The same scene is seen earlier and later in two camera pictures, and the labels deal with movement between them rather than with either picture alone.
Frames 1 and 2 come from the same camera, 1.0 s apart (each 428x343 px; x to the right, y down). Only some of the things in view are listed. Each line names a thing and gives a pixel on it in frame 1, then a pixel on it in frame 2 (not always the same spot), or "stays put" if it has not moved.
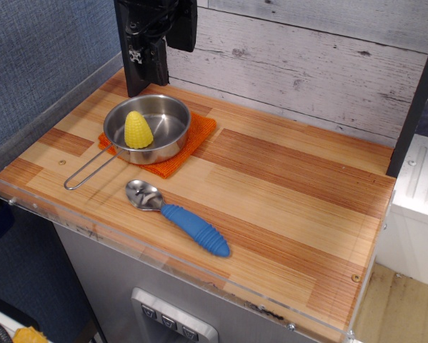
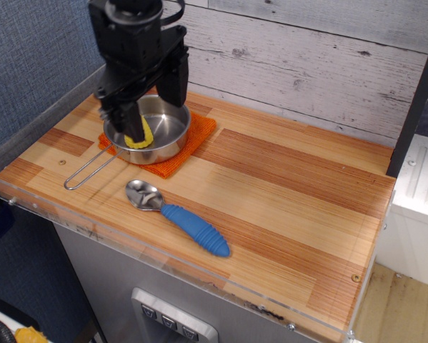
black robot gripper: x=147 y=22 to x=136 y=51
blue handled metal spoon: x=148 y=196 stays put
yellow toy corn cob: x=137 y=133 stays put
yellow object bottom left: x=28 y=335 stays put
